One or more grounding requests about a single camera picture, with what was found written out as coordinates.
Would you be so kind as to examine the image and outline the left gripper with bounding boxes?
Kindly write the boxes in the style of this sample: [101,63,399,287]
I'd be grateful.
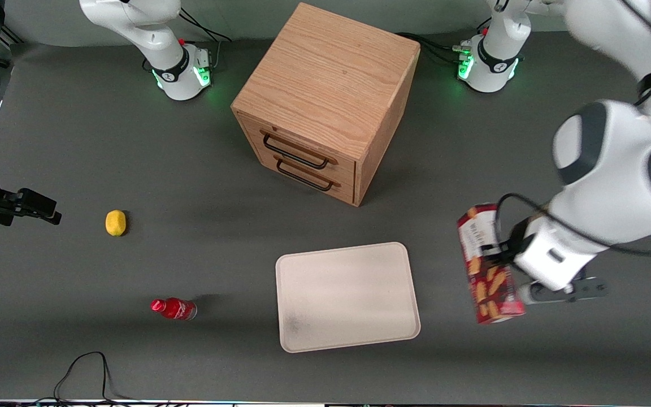
[480,216,598,292]

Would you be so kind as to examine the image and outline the red cookie box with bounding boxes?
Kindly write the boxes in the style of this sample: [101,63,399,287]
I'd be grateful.
[457,203,527,325]

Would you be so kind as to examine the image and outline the cream rectangular tray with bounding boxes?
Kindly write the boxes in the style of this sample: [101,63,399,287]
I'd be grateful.
[275,242,422,354]

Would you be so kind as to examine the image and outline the yellow lemon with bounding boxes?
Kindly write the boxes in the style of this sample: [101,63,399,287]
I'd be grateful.
[105,210,128,237]

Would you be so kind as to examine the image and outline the red soda bottle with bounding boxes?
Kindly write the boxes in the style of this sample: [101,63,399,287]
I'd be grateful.
[150,297,198,322]

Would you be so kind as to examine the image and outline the wooden two-drawer cabinet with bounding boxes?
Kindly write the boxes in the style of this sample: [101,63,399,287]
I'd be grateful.
[231,2,421,207]

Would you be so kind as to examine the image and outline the black left arm wrist cable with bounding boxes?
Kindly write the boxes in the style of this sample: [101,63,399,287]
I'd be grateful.
[496,0,651,258]

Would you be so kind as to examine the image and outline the black looped cable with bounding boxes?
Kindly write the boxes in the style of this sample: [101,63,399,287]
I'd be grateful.
[53,351,134,403]

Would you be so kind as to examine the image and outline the aluminium frame rail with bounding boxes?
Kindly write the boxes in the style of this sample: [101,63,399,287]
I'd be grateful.
[0,23,24,48]

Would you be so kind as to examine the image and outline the wooden drawer with black handle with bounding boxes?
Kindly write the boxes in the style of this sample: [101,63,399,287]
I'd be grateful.
[237,112,358,177]
[244,146,356,205]

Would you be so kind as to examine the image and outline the black left arm base cables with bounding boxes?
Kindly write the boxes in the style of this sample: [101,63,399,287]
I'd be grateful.
[396,32,474,64]

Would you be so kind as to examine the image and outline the black arm base cables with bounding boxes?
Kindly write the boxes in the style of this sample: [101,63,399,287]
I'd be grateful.
[396,32,474,64]
[177,8,233,45]

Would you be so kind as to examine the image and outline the black right arm base cables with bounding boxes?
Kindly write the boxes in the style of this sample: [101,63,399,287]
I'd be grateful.
[177,8,233,45]

